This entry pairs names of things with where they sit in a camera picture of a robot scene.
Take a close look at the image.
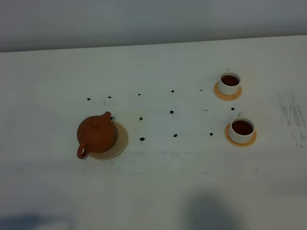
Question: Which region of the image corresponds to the brown clay teapot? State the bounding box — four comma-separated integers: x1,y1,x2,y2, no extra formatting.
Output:
77,112,118,159

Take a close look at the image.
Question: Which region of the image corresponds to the beige round teapot coaster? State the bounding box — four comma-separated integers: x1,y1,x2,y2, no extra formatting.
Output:
89,122,129,161

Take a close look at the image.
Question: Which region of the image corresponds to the near orange cup coaster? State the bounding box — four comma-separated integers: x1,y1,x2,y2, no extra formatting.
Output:
224,123,257,148

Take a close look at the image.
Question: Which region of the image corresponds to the orange cup coaster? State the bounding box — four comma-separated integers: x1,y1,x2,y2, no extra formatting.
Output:
213,82,242,101
224,123,257,148

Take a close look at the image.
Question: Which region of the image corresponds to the far orange cup coaster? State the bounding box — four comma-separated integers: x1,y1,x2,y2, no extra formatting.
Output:
213,82,242,101

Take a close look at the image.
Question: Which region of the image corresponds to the far white teacup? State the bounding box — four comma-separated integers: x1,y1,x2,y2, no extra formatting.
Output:
218,69,241,96

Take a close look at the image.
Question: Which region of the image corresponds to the white teacup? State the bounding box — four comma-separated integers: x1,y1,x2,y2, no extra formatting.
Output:
228,112,256,144
218,69,241,96

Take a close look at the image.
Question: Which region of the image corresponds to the near white teacup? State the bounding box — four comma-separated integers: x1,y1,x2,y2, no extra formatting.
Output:
228,112,256,144

